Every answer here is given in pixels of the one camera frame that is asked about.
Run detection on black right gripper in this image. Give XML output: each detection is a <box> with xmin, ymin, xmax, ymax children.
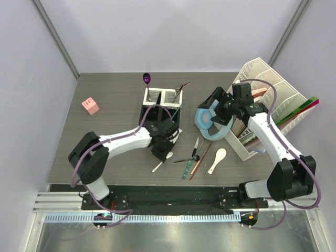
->
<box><xmin>199</xmin><ymin>87</ymin><xmax>240</xmax><ymax>126</ymax></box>

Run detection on green patterned chopstick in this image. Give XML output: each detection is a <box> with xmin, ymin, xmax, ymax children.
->
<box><xmin>182</xmin><ymin>158</ymin><xmax>194</xmax><ymax>180</ymax></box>

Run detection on small white ceramic spoon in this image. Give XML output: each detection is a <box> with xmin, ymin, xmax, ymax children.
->
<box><xmin>152</xmin><ymin>152</ymin><xmax>173</xmax><ymax>173</ymax></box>

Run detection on white desk file organizer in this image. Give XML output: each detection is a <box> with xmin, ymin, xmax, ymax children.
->
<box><xmin>225</xmin><ymin>57</ymin><xmax>316</xmax><ymax>161</ymax></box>

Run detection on aluminium frame rail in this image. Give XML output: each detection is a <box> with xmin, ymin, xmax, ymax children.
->
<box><xmin>33</xmin><ymin>190</ymin><xmax>320</xmax><ymax>224</ymax></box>

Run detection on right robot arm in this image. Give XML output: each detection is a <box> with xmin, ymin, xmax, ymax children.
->
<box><xmin>198</xmin><ymin>79</ymin><xmax>322</xmax><ymax>209</ymax></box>

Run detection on white slotted utensil caddy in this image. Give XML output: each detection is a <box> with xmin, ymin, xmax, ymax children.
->
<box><xmin>142</xmin><ymin>88</ymin><xmax>183</xmax><ymax>108</ymax></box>

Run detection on pink cube power adapter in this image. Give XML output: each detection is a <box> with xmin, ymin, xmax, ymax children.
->
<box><xmin>82</xmin><ymin>97</ymin><xmax>99</xmax><ymax>115</ymax></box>

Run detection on red book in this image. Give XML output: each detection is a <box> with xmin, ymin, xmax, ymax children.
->
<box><xmin>251</xmin><ymin>88</ymin><xmax>267</xmax><ymax>103</ymax></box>

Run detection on small black spoon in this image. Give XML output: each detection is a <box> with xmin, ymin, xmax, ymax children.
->
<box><xmin>174</xmin><ymin>155</ymin><xmax>200</xmax><ymax>163</ymax></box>

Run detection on dark brown chopstick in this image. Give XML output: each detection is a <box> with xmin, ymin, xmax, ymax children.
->
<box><xmin>189</xmin><ymin>143</ymin><xmax>213</xmax><ymax>181</ymax></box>

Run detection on green and magenta folders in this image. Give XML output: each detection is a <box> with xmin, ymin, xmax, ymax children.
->
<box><xmin>276</xmin><ymin>97</ymin><xmax>319</xmax><ymax>126</ymax></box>

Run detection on large white ceramic spoon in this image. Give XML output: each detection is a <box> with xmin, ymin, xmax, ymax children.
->
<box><xmin>208</xmin><ymin>148</ymin><xmax>227</xmax><ymax>174</ymax></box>

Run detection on black mounting base plate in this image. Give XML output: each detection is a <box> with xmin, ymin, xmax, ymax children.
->
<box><xmin>48</xmin><ymin>184</ymin><xmax>301</xmax><ymax>211</ymax></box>

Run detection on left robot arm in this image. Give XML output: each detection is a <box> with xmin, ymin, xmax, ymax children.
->
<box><xmin>68</xmin><ymin>118</ymin><xmax>182</xmax><ymax>209</ymax></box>

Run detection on purple iridescent spoon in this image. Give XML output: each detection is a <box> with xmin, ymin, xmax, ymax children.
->
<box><xmin>143</xmin><ymin>72</ymin><xmax>151</xmax><ymax>93</ymax></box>

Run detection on silver spoon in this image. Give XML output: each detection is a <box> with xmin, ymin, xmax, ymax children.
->
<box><xmin>147</xmin><ymin>92</ymin><xmax>152</xmax><ymax>102</ymax></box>

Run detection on black knife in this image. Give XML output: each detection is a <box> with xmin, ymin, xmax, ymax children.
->
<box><xmin>155</xmin><ymin>91</ymin><xmax>163</xmax><ymax>121</ymax></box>

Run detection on black slotted utensil caddy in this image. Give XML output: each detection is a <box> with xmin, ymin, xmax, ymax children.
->
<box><xmin>144</xmin><ymin>107</ymin><xmax>181</xmax><ymax>126</ymax></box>

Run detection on light blue headphones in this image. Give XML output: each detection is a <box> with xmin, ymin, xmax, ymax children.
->
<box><xmin>194</xmin><ymin>100</ymin><xmax>234</xmax><ymax>141</ymax></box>

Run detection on rose gold chopstick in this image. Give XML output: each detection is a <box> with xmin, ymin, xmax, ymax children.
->
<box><xmin>191</xmin><ymin>143</ymin><xmax>212</xmax><ymax>176</ymax></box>

